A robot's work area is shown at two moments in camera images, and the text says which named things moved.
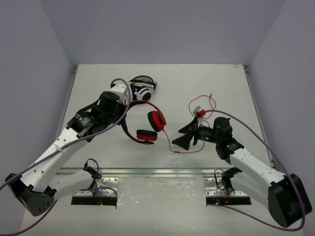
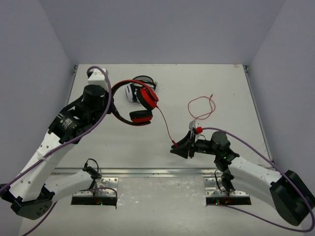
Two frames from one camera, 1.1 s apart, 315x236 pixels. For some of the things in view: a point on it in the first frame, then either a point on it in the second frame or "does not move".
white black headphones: x=141 y=87 does not move
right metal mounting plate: x=214 y=187 does not move
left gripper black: x=133 y=93 -> x=110 y=103
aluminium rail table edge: x=81 y=171 does not move
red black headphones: x=157 y=120 -> x=147 y=98
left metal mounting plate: x=102 y=187 does not move
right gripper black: x=184 y=141 -> x=184 y=146
